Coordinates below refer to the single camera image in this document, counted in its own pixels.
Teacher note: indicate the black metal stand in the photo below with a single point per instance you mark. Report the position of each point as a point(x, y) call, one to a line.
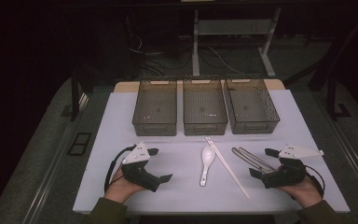
point(74, 99)
point(331, 99)

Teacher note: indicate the black floor outlet frame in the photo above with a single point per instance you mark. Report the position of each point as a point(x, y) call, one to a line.
point(80, 144)

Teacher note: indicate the translucent grey storage bin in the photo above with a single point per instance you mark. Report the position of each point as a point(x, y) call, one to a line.
point(250, 107)
point(203, 109)
point(155, 109)

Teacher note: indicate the white ceramic spoon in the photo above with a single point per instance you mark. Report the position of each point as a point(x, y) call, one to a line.
point(208, 154)

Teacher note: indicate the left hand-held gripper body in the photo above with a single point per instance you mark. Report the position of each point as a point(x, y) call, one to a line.
point(136, 155)

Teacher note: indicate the white metal desk frame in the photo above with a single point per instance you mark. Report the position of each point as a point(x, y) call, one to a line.
point(195, 46)

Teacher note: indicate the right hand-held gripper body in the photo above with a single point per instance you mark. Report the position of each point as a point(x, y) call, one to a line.
point(287, 174)

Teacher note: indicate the person's left hand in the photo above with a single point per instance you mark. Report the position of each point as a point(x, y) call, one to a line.
point(119, 188)

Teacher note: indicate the person's right hand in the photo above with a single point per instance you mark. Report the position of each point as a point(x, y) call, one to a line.
point(306, 193)

